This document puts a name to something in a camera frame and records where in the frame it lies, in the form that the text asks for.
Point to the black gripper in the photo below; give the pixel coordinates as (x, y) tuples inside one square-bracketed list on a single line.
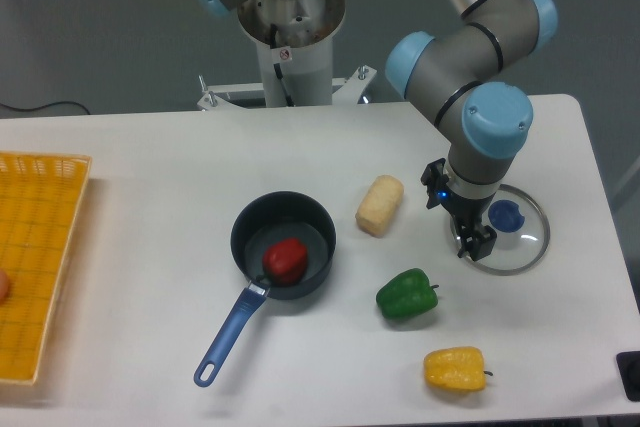
[(476, 240)]

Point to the glass pot lid blue knob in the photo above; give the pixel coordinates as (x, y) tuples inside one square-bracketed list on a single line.
[(522, 233)]

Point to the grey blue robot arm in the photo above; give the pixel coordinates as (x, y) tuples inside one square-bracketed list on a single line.
[(451, 81)]

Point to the beige bread loaf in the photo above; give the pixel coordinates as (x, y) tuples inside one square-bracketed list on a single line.
[(379, 205)]

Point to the green bell pepper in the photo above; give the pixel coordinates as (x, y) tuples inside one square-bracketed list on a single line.
[(407, 295)]

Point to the yellow bell pepper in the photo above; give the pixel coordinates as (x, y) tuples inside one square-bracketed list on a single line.
[(457, 369)]

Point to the red bell pepper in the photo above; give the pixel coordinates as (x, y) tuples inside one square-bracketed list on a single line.
[(284, 263)]

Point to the black device at table edge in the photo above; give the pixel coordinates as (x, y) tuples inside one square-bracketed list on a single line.
[(628, 364)]

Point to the yellow woven basket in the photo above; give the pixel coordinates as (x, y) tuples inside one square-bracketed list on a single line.
[(41, 197)]

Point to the white pedestal base bracket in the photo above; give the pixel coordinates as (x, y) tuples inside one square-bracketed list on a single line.
[(302, 91)]

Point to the dark pot with blue handle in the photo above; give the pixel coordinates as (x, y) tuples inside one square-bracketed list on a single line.
[(265, 221)]

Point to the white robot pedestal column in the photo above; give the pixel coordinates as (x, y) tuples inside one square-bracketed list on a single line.
[(293, 37)]

